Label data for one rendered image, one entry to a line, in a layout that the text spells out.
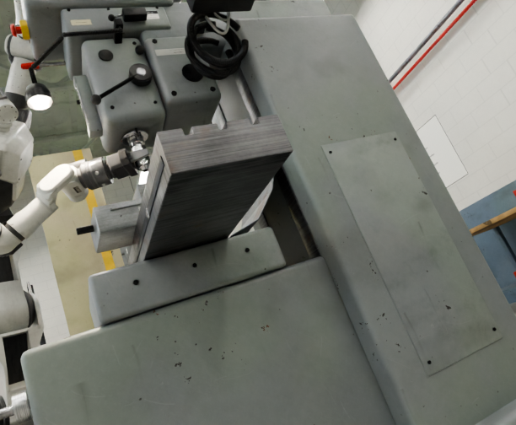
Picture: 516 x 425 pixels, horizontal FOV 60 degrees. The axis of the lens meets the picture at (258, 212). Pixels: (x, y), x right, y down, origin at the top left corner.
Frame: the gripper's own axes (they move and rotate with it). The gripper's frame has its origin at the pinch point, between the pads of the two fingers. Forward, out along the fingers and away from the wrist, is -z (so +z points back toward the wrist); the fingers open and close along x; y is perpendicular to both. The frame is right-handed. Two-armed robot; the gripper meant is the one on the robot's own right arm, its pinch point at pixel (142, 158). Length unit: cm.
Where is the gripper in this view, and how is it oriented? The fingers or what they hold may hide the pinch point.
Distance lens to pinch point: 144.4
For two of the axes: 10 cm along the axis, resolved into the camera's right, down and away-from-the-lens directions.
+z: -9.4, 3.4, -0.8
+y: 3.5, 9.0, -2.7
